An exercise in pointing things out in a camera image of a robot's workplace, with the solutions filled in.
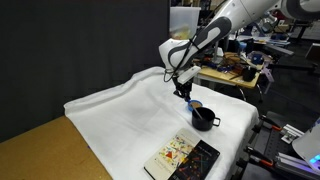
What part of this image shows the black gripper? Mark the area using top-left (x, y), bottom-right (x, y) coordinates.
top-left (173, 79), bottom-right (194, 103)

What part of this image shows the black cup with handle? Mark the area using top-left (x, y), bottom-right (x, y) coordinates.
top-left (191, 106), bottom-right (222, 132)

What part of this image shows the book with colourful cover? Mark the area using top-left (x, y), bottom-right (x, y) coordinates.
top-left (143, 128), bottom-right (221, 180)

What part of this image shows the blue bowl of nuts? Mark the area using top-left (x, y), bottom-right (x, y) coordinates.
top-left (187, 99), bottom-right (203, 113)

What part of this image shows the cluttered wooden desk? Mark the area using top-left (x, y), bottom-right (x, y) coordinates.
top-left (194, 49), bottom-right (268, 101)

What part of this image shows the white table cloth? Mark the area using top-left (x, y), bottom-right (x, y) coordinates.
top-left (63, 66), bottom-right (260, 180)

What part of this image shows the small black pot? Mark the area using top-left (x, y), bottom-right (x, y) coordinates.
top-left (242, 66), bottom-right (258, 83)

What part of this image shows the clear plastic storage bin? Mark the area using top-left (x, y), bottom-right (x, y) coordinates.
top-left (169, 6), bottom-right (202, 41)

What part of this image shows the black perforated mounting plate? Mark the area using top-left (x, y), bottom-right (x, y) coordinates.
top-left (233, 111), bottom-right (320, 180)

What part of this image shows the black curtain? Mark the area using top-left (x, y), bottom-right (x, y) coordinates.
top-left (0, 0), bottom-right (171, 144)

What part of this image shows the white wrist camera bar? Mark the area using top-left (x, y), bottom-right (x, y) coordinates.
top-left (176, 65), bottom-right (202, 85)

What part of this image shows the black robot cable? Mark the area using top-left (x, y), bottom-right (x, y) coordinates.
top-left (162, 33), bottom-right (201, 84)

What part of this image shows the black clamp with orange handle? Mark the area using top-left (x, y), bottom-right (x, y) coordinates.
top-left (259, 114), bottom-right (285, 133)
top-left (244, 145), bottom-right (285, 172)

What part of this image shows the small aluminium bracket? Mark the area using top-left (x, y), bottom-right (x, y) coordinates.
top-left (281, 123), bottom-right (305, 145)

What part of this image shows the aluminium extrusion rail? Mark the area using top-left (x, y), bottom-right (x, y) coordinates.
top-left (274, 151), bottom-right (320, 177)

